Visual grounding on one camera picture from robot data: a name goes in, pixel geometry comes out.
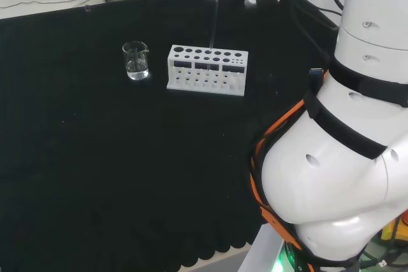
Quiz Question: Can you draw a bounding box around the clear glass rod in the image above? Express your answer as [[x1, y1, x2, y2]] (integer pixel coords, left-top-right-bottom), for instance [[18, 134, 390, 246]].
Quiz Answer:
[[207, 0, 221, 71]]

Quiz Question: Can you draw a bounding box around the white test tube rack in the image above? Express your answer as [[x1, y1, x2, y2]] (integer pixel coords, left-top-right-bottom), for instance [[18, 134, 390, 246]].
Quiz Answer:
[[166, 44, 249, 97]]

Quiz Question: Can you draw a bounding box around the clear glass beaker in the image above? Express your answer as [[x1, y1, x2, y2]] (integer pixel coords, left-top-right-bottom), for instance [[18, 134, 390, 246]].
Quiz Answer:
[[122, 40, 150, 81]]

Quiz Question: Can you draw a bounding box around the black bench cloth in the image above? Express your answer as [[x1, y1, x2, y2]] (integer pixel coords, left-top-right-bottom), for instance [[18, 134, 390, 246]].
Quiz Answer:
[[0, 0, 344, 272]]

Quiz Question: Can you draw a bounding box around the orange cable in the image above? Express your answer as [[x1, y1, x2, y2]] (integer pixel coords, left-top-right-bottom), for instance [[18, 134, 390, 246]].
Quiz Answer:
[[250, 68, 331, 255]]

